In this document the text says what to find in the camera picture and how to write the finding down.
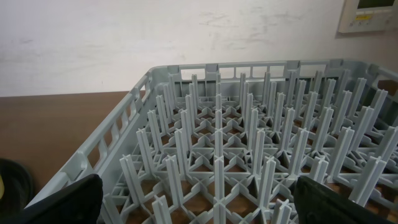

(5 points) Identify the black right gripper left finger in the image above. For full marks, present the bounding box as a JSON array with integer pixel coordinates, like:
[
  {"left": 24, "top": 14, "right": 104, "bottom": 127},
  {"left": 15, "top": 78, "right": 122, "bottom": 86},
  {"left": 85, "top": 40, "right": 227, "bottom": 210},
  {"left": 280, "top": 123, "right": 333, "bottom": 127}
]
[{"left": 1, "top": 174, "right": 103, "bottom": 224}]

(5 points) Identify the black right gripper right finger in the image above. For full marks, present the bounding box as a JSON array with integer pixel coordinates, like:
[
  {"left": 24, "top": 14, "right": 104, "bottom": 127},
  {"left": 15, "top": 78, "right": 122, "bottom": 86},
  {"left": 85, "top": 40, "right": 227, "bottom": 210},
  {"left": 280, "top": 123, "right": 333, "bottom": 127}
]
[{"left": 294, "top": 176, "right": 390, "bottom": 224}]

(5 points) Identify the white wall control panel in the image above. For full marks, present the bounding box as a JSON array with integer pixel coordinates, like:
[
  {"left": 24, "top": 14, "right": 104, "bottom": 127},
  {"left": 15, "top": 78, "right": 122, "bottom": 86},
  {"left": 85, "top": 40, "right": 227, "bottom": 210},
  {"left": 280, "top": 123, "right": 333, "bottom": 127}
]
[{"left": 338, "top": 0, "right": 397, "bottom": 34}]

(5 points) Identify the black round tray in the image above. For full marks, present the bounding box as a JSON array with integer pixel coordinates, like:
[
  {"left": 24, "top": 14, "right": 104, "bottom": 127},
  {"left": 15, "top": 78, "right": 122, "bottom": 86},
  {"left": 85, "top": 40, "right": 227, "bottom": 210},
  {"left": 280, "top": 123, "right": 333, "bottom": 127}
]
[{"left": 1, "top": 158, "right": 35, "bottom": 219}]

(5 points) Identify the grey dishwasher rack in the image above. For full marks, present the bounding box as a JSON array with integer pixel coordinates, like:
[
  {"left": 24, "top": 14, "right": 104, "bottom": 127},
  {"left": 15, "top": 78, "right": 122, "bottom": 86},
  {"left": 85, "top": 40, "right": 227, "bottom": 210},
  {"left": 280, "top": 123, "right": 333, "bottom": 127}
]
[{"left": 28, "top": 59, "right": 397, "bottom": 223}]

